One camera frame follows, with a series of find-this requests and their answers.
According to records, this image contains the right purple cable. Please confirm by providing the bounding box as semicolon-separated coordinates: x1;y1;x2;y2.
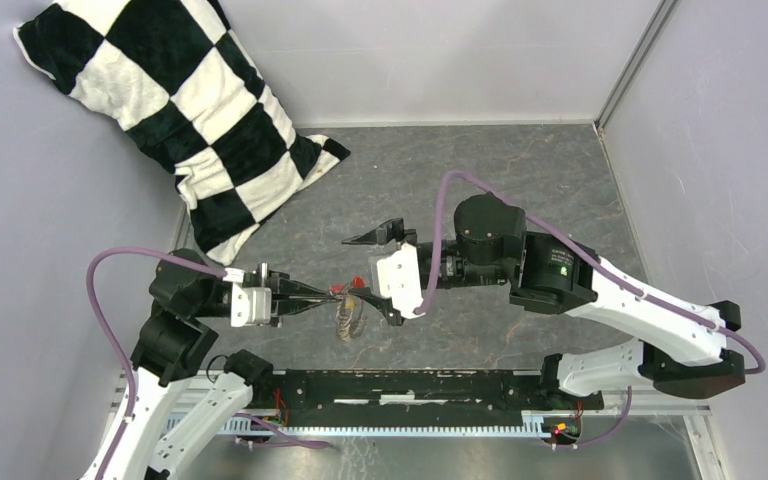
414;170;767;450

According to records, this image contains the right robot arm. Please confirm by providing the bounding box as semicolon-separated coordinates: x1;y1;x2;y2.
352;194;746;408

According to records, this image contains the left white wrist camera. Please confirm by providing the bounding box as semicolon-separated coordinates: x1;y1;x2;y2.
223;263;272;328

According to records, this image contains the aluminium corner profile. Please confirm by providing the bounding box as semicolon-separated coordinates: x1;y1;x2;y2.
593;0;680;136

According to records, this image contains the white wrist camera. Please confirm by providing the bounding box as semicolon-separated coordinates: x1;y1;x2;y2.
369;243;423;319
223;263;272;328

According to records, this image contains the aluminium frame rail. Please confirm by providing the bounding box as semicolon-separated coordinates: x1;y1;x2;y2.
86;368;712;479

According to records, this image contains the black white checkered pillow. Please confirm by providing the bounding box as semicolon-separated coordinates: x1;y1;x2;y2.
13;0;349;265

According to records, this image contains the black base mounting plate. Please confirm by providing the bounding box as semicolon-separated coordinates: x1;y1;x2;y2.
247;370;605;427

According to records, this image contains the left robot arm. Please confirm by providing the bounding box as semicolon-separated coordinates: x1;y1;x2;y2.
83;247;325;479

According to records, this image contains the white slotted cable duct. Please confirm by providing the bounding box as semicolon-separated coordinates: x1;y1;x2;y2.
211;413;547;439

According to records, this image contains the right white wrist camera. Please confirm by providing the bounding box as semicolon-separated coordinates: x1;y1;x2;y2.
369;243;423;319

